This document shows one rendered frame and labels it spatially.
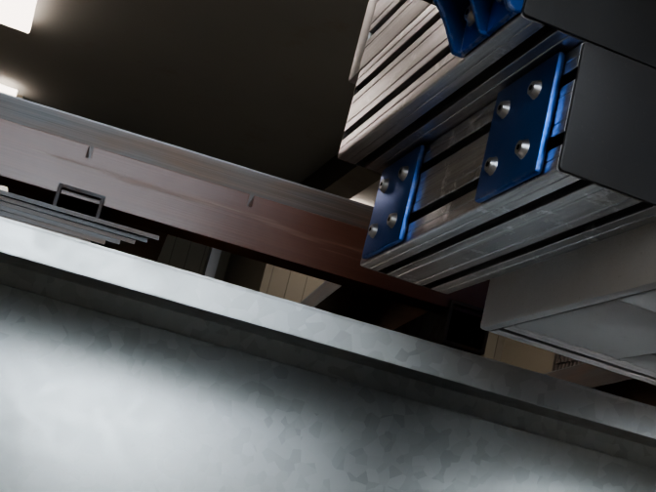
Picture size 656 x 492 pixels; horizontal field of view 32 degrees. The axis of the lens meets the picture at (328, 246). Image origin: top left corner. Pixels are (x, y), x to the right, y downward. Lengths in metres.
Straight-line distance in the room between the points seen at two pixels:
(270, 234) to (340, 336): 0.25
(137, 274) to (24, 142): 0.29
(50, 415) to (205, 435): 0.15
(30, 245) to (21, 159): 0.24
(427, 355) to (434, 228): 0.21
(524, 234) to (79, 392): 0.51
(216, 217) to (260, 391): 0.20
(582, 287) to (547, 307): 0.05
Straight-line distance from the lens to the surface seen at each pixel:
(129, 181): 1.26
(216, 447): 1.18
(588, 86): 0.75
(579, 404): 1.12
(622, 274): 0.80
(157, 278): 1.03
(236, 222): 1.26
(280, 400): 1.20
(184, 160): 1.32
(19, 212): 1.12
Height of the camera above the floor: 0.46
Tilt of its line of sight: 15 degrees up
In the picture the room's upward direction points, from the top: 14 degrees clockwise
